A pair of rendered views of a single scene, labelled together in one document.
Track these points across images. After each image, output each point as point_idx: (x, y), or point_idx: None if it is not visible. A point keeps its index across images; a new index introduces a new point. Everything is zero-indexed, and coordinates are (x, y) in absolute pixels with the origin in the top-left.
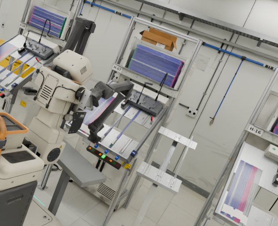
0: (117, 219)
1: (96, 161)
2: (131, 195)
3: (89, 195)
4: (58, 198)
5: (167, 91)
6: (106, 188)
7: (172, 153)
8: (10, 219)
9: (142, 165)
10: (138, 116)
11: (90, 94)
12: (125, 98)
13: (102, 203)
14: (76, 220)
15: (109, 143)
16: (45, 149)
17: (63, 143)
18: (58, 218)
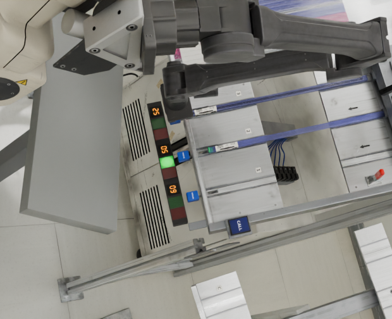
0: (129, 288)
1: (180, 134)
2: (204, 266)
3: (125, 184)
4: (11, 164)
5: None
6: (159, 210)
7: (339, 316)
8: None
9: (224, 281)
10: (358, 129)
11: (135, 24)
12: (326, 74)
13: (134, 226)
14: (38, 224)
15: (208, 140)
16: None
17: (36, 76)
18: (4, 191)
